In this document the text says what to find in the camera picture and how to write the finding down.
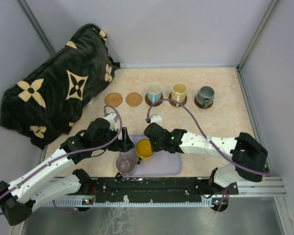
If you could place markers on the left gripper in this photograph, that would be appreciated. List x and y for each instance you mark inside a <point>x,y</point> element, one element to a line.
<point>125,145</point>

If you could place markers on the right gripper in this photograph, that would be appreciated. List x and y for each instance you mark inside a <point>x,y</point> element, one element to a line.
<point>156,148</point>

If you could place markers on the yellow mug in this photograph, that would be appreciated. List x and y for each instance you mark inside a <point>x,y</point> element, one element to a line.
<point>143,150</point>

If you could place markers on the purple glass mug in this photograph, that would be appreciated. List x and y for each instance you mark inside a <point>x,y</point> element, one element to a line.
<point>126,165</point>

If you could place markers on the lavender plastic tray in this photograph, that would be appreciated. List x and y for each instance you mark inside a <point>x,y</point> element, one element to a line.
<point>160,164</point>

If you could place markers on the brown wooden coaster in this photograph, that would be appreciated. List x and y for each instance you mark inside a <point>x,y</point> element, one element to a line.
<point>176,105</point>

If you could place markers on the dark wooden coaster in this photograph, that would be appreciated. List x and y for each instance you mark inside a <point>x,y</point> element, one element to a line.
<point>149,103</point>

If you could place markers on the light woven rattan coaster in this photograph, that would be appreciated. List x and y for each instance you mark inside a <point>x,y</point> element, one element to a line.
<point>133,99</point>

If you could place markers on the dark woven rattan coaster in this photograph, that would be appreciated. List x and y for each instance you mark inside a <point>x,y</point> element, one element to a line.
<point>113,99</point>

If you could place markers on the white mug blue handle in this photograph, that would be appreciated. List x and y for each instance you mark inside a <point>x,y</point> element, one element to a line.
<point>154,92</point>

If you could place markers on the cream mug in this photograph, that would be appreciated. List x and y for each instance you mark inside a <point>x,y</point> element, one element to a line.
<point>179,91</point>

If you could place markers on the grey ceramic mug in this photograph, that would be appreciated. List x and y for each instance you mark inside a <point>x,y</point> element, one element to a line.
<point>205,92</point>

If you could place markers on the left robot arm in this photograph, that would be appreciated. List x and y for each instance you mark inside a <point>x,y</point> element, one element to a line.
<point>21,197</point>

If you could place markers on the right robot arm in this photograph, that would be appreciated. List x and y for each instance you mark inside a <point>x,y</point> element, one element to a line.
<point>245,155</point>

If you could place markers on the black floral blanket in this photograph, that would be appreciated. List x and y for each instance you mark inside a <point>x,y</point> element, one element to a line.
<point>49,101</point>

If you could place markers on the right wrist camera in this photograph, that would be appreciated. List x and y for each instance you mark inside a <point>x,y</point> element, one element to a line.
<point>155,119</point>

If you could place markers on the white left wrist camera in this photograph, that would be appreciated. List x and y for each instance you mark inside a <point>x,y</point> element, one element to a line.
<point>112,118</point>

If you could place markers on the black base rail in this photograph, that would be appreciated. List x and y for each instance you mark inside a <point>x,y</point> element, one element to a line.
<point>155,189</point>

